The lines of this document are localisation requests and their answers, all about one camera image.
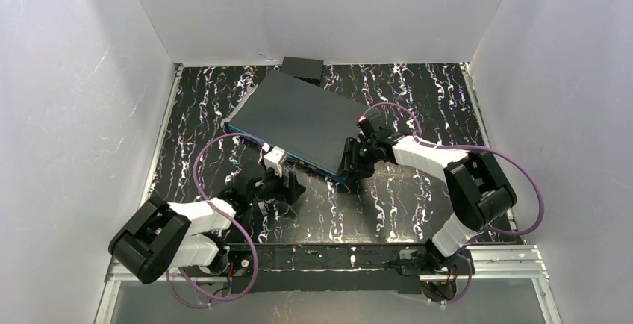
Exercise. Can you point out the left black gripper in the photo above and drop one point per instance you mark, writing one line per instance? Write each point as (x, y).
(285, 183)

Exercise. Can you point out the aluminium front rail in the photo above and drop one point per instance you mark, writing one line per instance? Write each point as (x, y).
(491, 261)

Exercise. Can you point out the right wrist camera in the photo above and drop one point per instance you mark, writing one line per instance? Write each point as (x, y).
(373, 127)

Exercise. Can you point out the silver open-end wrench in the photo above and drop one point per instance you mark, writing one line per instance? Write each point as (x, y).
(250, 90)

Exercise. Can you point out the large dark network switch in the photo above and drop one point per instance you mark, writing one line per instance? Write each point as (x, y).
(309, 122)

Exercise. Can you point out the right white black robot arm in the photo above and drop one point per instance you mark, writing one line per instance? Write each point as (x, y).
(479, 190)

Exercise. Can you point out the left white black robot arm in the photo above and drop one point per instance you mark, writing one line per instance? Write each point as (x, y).
(164, 235)

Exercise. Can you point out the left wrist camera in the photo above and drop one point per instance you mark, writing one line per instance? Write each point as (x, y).
(274, 159)

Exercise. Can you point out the small black switch box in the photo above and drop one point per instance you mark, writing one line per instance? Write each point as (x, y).
(309, 70)

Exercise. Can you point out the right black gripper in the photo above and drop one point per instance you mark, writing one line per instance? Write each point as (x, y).
(354, 155)

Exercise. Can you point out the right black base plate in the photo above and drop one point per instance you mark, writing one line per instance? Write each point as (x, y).
(418, 261)

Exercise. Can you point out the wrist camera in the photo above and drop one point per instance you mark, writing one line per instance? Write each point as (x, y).
(373, 127)
(274, 159)

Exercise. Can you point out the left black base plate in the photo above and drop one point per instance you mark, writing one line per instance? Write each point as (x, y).
(235, 260)

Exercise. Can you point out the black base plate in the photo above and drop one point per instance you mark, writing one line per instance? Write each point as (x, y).
(418, 261)
(235, 260)

